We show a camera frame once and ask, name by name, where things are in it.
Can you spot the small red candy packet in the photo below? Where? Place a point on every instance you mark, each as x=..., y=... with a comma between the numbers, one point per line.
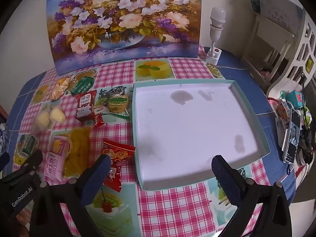
x=98, y=121

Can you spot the smartphone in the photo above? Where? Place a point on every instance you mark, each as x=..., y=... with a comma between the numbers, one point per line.
x=292, y=138

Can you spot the white lattice shelf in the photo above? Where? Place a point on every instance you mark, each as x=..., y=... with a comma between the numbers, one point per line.
x=298, y=59

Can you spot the green and white snack packet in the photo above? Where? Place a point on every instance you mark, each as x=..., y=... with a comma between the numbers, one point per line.
x=28, y=145

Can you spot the large red snack packet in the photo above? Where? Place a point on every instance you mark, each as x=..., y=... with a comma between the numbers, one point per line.
x=121, y=153

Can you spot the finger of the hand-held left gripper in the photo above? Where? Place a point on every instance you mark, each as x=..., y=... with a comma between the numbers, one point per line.
x=29, y=163
x=3, y=159

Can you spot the red and white snack packet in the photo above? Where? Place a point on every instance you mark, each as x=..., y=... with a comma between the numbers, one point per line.
x=85, y=103

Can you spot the floral painting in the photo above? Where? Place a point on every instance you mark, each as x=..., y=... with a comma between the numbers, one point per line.
x=123, y=24

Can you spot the pink snack packet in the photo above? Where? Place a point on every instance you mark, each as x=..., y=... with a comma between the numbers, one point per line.
x=55, y=160

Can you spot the teal toy box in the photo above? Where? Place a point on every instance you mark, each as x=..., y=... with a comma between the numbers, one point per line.
x=295, y=97

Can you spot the pale yellow pastry packet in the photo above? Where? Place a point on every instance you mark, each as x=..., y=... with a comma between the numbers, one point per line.
x=50, y=117

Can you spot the orange beige snack packet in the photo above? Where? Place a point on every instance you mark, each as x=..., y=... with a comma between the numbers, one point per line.
x=59, y=88

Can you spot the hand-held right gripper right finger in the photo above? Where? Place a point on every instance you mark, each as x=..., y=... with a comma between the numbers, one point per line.
x=224, y=177

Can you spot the green gold cookie packet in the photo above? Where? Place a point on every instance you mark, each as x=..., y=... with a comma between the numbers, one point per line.
x=118, y=101

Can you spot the dark green snack packet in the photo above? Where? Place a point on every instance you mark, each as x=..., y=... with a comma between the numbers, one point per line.
x=82, y=86

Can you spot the white plug-in bulb lamp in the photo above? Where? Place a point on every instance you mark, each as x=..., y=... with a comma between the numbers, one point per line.
x=217, y=27

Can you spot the yellow snack packet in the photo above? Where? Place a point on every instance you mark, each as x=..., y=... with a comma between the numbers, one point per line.
x=76, y=153

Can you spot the white wooden chair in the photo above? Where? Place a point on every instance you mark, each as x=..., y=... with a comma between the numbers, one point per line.
x=269, y=42

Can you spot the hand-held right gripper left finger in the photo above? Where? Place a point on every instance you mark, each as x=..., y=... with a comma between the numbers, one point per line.
x=98, y=175

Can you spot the white tray with teal rim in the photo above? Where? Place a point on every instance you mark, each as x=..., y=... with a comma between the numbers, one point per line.
x=187, y=133

